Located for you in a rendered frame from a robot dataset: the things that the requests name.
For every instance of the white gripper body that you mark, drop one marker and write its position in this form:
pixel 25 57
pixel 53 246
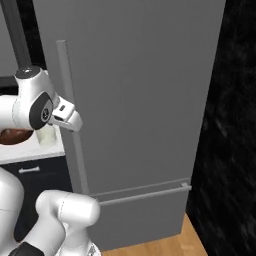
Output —
pixel 68 118

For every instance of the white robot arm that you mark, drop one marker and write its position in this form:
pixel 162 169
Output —
pixel 33 100

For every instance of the glass of lemonade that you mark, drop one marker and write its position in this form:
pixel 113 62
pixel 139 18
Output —
pixel 46 136

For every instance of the brown wooden bowl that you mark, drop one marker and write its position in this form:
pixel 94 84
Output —
pixel 15 136

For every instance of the grey fridge door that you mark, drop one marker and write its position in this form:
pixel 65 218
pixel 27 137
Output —
pixel 140 93

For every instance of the grey fridge freezer drawer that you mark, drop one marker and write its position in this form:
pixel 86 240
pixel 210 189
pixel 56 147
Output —
pixel 143 216

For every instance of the dark navy cabinet drawer front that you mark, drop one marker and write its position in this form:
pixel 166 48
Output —
pixel 41 190

